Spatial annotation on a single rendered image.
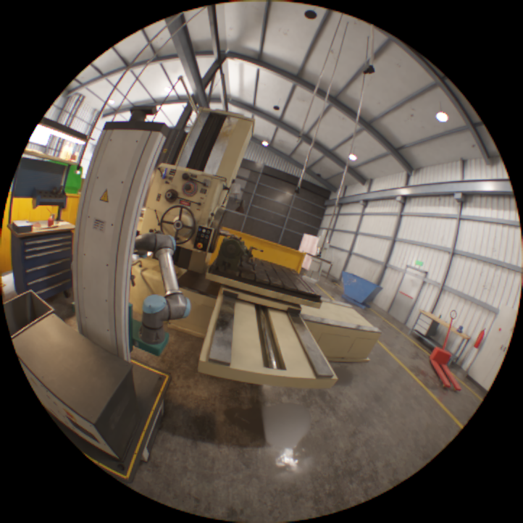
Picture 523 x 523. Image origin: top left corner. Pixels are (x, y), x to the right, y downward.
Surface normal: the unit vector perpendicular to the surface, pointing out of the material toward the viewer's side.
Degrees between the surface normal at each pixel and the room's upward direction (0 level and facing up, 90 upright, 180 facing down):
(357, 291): 90
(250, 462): 0
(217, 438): 0
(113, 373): 0
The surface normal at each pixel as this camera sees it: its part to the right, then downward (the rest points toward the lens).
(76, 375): 0.31, -0.93
